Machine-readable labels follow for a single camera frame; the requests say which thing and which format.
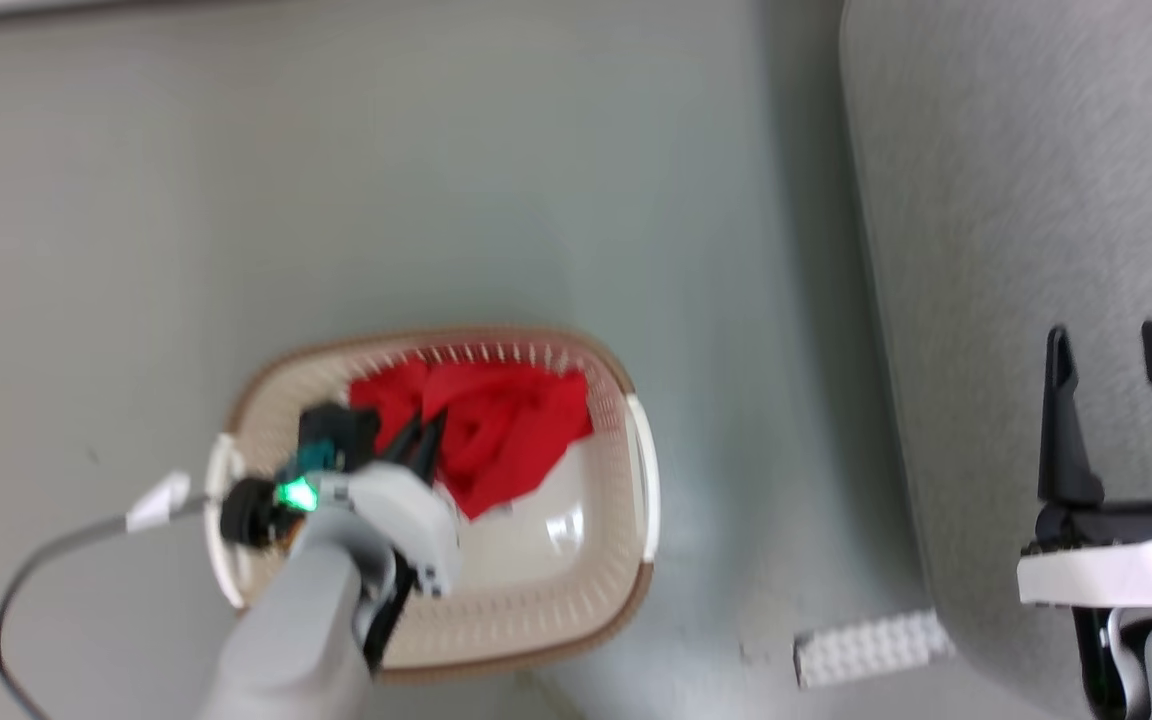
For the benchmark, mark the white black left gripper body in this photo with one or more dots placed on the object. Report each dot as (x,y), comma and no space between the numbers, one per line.
(401,525)

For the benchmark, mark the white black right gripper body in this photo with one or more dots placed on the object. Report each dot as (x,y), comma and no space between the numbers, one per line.
(1126,560)

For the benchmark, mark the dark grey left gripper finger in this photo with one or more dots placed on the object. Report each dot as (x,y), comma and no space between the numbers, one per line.
(431,450)
(404,445)

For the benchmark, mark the red cloth garment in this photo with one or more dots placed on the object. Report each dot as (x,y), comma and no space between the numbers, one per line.
(506,430)

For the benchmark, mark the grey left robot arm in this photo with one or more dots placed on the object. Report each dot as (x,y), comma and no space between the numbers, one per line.
(301,620)

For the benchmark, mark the grey fabric sofa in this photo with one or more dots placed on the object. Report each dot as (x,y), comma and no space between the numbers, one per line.
(1016,250)

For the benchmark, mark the beige plastic laundry basket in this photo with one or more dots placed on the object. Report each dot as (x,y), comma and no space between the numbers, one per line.
(536,590)

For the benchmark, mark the white studded toy brick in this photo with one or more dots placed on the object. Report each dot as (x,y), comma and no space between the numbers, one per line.
(871,648)

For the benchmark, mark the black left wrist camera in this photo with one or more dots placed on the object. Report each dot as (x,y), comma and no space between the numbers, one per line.
(336,435)

